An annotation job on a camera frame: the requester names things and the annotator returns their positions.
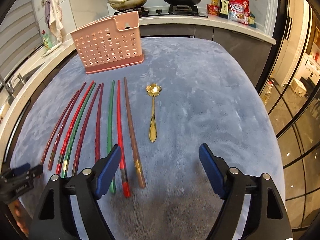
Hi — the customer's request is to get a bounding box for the bright red chopstick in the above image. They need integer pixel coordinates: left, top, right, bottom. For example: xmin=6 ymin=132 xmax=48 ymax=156
xmin=55 ymin=80 xmax=95 ymax=175

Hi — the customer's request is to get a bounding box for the green chopstick gold band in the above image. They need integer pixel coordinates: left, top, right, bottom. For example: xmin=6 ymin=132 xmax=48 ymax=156
xmin=61 ymin=82 xmax=96 ymax=178

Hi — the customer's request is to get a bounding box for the brown chopstick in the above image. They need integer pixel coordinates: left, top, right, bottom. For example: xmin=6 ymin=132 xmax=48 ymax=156
xmin=124 ymin=77 xmax=146 ymax=189

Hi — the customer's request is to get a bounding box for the gold flower spoon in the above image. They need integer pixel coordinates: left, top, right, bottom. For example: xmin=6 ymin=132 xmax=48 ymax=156
xmin=146 ymin=83 xmax=162 ymax=142

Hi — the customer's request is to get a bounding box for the dark red faceted chopstick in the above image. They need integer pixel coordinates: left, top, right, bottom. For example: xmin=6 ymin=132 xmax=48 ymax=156
xmin=72 ymin=84 xmax=101 ymax=176

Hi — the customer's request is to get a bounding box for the person's left hand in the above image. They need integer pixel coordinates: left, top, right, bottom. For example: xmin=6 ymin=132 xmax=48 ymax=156
xmin=13 ymin=200 xmax=29 ymax=236

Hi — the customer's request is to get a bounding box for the chrome sink faucet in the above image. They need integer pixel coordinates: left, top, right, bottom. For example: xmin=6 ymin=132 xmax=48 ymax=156
xmin=1 ymin=74 xmax=25 ymax=98

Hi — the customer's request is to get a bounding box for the green dish soap bottle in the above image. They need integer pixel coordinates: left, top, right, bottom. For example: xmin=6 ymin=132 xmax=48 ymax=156
xmin=42 ymin=30 xmax=53 ymax=50

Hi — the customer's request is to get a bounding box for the white tray on counter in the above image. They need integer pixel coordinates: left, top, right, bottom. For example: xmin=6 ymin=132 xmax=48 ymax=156
xmin=42 ymin=42 xmax=62 ymax=57

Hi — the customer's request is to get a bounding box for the grey-blue plush table mat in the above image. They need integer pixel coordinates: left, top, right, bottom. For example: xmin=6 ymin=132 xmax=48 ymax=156
xmin=10 ymin=37 xmax=285 ymax=239

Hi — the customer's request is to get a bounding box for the hanging white towel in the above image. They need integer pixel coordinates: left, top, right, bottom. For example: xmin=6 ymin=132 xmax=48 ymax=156
xmin=49 ymin=0 xmax=64 ymax=42

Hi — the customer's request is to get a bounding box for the pink perforated utensil holder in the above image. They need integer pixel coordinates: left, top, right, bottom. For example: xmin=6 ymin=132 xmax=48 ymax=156
xmin=71 ymin=11 xmax=144 ymax=74

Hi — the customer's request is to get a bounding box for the purple hanging cloth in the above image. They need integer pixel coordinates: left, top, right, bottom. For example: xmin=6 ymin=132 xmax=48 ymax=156
xmin=44 ymin=0 xmax=51 ymax=28

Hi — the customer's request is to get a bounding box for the small green box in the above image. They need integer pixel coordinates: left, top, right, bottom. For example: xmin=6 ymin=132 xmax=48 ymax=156
xmin=248 ymin=12 xmax=257 ymax=28

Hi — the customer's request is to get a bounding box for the beige wok with lid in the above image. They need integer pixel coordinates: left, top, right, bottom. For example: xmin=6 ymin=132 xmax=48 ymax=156
xmin=107 ymin=0 xmax=148 ymax=11

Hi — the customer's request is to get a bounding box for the cereal bag red white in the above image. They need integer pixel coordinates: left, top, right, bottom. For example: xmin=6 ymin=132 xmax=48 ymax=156
xmin=228 ymin=0 xmax=249 ymax=25

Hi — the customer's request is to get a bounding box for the red snack packet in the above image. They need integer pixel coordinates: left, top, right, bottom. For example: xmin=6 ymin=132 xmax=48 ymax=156
xmin=207 ymin=4 xmax=220 ymax=16

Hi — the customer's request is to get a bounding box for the dark soy sauce bottle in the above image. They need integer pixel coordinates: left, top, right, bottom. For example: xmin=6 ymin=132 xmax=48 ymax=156
xmin=219 ymin=0 xmax=229 ymax=19

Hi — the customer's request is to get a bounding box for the black gas stove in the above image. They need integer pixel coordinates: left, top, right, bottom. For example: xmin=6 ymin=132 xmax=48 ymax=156
xmin=113 ymin=5 xmax=208 ymax=17

